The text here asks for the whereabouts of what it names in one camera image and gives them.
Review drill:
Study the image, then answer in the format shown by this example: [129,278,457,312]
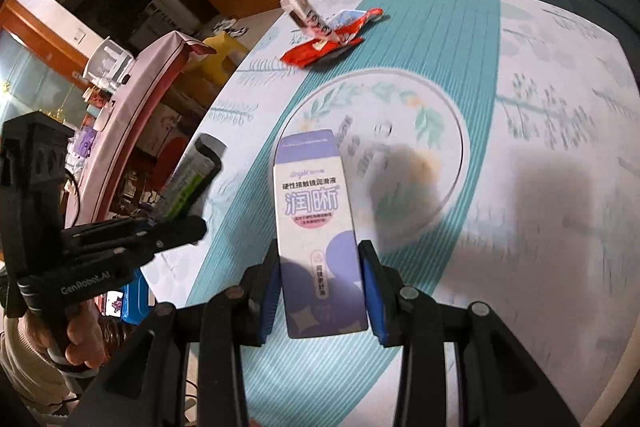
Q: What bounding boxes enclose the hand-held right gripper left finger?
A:
[70,238,282,427]

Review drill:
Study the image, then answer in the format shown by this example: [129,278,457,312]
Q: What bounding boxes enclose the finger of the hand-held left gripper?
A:
[62,215,208,254]
[65,239,167,269]

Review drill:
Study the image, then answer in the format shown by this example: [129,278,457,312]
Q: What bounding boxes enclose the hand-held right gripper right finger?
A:
[357,238,591,427]

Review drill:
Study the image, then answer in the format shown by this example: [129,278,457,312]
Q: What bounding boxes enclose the white purple box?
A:
[274,129,369,339]

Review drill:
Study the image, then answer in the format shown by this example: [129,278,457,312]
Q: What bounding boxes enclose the person's left forearm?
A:
[0,314,96,413]

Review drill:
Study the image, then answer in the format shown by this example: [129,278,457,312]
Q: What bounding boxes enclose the person's left hand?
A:
[30,299,106,370]

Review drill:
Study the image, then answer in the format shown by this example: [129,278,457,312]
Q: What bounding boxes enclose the blue plastic stool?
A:
[120,279,153,325]

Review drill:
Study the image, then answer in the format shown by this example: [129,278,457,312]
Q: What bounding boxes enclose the red bucket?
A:
[150,139,188,188]

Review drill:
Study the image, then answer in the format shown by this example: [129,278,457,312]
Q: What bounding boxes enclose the glass display cabinet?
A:
[0,27,86,128]

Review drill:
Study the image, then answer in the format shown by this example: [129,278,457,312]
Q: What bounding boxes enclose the white appliance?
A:
[84,36,135,82]

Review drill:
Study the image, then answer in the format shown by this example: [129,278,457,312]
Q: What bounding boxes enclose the pink covered table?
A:
[62,32,216,228]

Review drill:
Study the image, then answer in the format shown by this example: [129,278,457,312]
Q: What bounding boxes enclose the teal printed tablecloth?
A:
[140,0,640,427]

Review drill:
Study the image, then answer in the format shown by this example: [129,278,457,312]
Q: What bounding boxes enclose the yellow plastic stool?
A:
[202,34,251,82]

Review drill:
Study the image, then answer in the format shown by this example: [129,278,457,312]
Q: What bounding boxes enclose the red plastic wrapper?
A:
[280,27,366,68]

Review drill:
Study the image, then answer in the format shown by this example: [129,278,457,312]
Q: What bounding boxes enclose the white brown milk carton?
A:
[280,0,333,45]

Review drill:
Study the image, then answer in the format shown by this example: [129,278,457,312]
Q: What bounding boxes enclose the blue red wrapper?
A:
[330,7,386,35]

